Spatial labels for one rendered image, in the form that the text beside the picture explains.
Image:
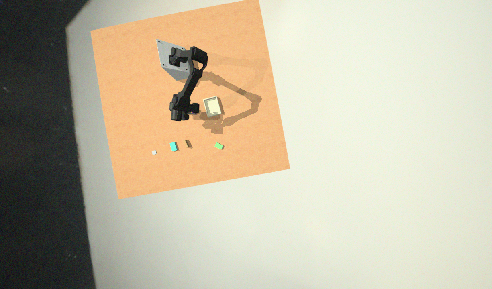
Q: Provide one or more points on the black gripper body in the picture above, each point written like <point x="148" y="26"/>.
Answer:
<point x="194" y="107"/>

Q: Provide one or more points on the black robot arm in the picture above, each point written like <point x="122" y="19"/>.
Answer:
<point x="181" y="101"/>

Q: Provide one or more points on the turquoise rectangular block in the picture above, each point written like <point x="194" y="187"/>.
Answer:
<point x="173" y="146"/>

